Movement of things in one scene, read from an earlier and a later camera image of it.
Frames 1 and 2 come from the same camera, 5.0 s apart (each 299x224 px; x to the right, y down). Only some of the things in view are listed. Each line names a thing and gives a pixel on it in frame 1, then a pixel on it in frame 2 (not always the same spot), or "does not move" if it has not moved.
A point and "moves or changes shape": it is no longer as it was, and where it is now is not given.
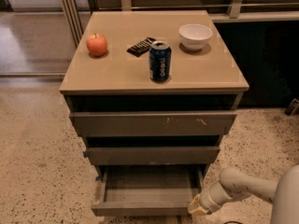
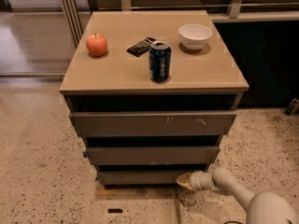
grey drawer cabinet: [152, 93] does not move
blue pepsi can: [160, 60] does not move
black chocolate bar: [141, 48] does not move
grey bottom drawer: [135, 190] moves or changes shape
